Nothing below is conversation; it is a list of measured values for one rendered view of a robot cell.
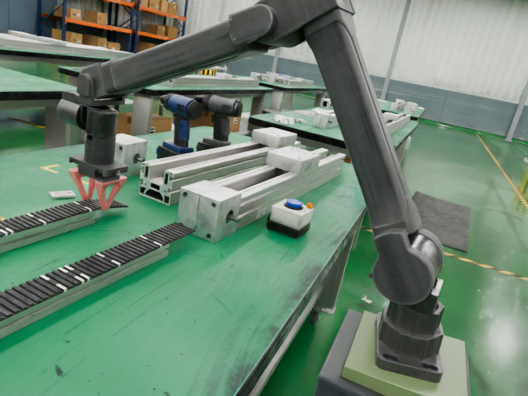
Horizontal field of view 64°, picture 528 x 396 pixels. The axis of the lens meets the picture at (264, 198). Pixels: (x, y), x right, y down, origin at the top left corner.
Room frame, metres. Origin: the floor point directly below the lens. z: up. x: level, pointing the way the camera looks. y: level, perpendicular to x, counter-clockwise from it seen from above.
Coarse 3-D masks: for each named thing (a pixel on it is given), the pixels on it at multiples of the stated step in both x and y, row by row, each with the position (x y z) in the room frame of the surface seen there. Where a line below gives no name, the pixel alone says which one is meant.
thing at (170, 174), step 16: (240, 144) 1.43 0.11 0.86; (256, 144) 1.50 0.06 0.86; (160, 160) 1.04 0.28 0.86; (176, 160) 1.08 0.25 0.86; (192, 160) 1.15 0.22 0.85; (208, 160) 1.13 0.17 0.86; (224, 160) 1.17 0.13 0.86; (240, 160) 1.26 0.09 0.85; (256, 160) 1.35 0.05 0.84; (144, 176) 1.00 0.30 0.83; (160, 176) 1.03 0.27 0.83; (176, 176) 0.97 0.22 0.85; (192, 176) 1.04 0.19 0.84; (208, 176) 1.10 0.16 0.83; (224, 176) 1.20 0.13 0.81; (144, 192) 1.01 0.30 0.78; (160, 192) 0.97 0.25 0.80; (176, 192) 0.98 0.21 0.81
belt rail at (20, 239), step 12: (84, 216) 0.76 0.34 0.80; (36, 228) 0.67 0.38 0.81; (48, 228) 0.69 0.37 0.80; (60, 228) 0.72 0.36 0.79; (72, 228) 0.74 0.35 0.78; (0, 240) 0.61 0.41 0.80; (12, 240) 0.64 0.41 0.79; (24, 240) 0.65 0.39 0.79; (36, 240) 0.67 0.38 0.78; (0, 252) 0.61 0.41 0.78
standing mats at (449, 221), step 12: (420, 192) 4.68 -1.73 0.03; (420, 204) 4.23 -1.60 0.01; (432, 204) 4.32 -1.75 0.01; (444, 204) 4.41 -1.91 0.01; (456, 204) 4.51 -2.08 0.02; (420, 216) 3.81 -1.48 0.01; (432, 216) 3.89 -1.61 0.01; (444, 216) 3.97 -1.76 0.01; (456, 216) 4.05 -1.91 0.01; (468, 216) 4.14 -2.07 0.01; (432, 228) 3.53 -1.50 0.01; (444, 228) 3.60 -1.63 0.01; (456, 228) 3.67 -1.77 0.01; (468, 228) 3.77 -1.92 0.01; (444, 240) 3.27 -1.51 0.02; (456, 240) 3.33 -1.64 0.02
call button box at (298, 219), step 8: (272, 208) 0.94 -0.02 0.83; (280, 208) 0.93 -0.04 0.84; (288, 208) 0.94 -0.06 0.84; (296, 208) 0.94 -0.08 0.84; (304, 208) 0.96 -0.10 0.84; (272, 216) 0.94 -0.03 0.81; (280, 216) 0.93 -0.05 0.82; (288, 216) 0.92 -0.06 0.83; (296, 216) 0.91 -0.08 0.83; (304, 216) 0.92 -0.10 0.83; (272, 224) 0.94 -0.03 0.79; (280, 224) 0.93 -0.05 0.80; (288, 224) 0.92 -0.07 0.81; (296, 224) 0.91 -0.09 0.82; (304, 224) 0.93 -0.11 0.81; (280, 232) 0.93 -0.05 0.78; (288, 232) 0.92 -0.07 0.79; (296, 232) 0.91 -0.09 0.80; (304, 232) 0.95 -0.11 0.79
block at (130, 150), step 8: (120, 136) 1.17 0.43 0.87; (128, 136) 1.19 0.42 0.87; (120, 144) 1.10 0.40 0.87; (128, 144) 1.11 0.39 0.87; (136, 144) 1.14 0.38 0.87; (144, 144) 1.17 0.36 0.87; (120, 152) 1.10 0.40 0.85; (128, 152) 1.11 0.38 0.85; (136, 152) 1.14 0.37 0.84; (144, 152) 1.18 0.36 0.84; (120, 160) 1.09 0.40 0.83; (128, 160) 1.11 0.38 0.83; (136, 160) 1.14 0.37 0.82; (144, 160) 1.14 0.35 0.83; (128, 168) 1.11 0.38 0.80; (136, 168) 1.15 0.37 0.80; (144, 168) 1.18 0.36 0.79; (128, 176) 1.12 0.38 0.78
